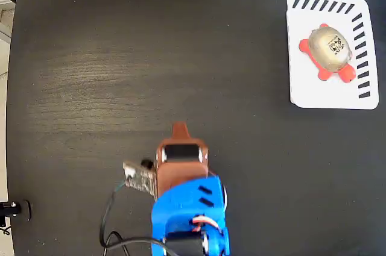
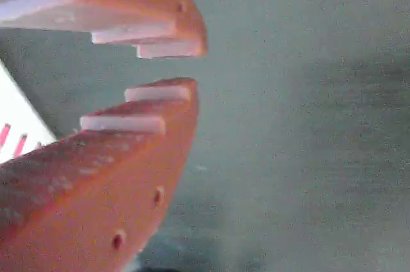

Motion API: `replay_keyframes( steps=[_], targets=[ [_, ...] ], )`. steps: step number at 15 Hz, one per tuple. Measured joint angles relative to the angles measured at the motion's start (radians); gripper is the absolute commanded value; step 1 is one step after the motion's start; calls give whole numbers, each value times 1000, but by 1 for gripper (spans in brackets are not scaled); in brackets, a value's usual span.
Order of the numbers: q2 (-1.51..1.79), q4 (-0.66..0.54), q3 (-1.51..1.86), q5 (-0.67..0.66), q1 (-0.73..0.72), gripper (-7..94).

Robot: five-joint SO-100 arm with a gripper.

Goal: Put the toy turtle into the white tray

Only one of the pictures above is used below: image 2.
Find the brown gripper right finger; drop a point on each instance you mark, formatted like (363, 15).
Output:
(134, 0)

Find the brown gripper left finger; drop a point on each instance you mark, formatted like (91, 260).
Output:
(105, 182)

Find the white slotted tray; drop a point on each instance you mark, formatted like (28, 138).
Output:
(19, 118)

